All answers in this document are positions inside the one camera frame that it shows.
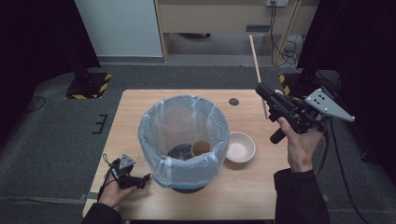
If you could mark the black curtain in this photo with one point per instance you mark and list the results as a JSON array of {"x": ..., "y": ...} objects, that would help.
[
  {"x": 37, "y": 46},
  {"x": 364, "y": 46}
]

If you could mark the dark round table grommet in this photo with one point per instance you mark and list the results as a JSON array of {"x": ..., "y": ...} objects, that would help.
[{"x": 233, "y": 101}]

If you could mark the person's left hand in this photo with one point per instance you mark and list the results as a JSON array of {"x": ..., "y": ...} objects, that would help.
[{"x": 113, "y": 194}]

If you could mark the trash bin with plastic liner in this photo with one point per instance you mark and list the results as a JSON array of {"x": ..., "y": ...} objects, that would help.
[{"x": 183, "y": 124}]

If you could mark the white wall power outlet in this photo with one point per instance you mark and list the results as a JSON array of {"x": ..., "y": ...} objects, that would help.
[{"x": 276, "y": 2}]

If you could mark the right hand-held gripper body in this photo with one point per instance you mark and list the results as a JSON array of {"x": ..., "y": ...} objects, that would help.
[{"x": 299, "y": 113}]

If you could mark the white paper bowl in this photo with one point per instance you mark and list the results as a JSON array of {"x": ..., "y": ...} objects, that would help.
[{"x": 240, "y": 151}]

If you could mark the long wooden stick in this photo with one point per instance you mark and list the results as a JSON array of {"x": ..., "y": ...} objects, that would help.
[{"x": 257, "y": 62}]

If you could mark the black mesh trash bin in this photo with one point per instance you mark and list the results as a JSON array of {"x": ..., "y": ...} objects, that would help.
[{"x": 188, "y": 188}]

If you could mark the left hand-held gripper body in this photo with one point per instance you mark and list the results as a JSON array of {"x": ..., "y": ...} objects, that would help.
[{"x": 124, "y": 169}]

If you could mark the person's right hand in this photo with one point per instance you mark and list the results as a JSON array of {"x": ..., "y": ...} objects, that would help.
[{"x": 300, "y": 149}]

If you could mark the brown paper cup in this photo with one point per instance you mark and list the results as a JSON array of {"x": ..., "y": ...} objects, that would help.
[{"x": 201, "y": 147}]

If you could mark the striped black stand base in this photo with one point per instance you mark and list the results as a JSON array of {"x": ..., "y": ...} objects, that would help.
[
  {"x": 88, "y": 87},
  {"x": 288, "y": 84}
]

